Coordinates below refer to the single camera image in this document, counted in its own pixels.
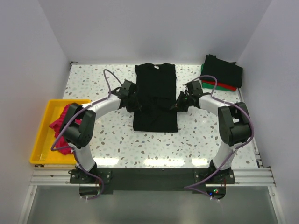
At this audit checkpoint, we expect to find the aluminium frame rail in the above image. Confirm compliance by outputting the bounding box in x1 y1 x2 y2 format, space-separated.
29 151 278 187

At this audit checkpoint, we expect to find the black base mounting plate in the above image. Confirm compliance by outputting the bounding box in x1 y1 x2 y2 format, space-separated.
70 167 235 196

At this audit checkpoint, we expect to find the red pink t shirt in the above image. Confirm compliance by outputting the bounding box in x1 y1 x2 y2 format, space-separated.
49 104 82 156

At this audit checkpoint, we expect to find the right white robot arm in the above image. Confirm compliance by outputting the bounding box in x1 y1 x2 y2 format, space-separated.
170 81 254 183

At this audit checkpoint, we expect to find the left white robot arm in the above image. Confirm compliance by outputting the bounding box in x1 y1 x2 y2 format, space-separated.
57 80 141 183

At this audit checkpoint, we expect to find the yellow plastic bin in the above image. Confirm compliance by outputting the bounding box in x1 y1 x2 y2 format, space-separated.
29 99 91 165

